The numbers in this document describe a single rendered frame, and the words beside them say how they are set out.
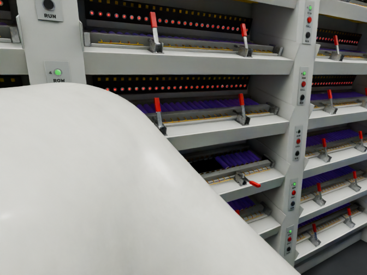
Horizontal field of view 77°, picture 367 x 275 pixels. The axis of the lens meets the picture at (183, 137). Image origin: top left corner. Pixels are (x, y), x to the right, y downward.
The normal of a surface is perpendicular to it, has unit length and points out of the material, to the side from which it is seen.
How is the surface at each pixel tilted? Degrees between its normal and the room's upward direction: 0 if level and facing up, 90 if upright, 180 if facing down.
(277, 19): 90
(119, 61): 109
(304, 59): 90
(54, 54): 90
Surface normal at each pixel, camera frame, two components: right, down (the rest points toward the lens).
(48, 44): 0.46, 0.18
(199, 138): 0.44, 0.50
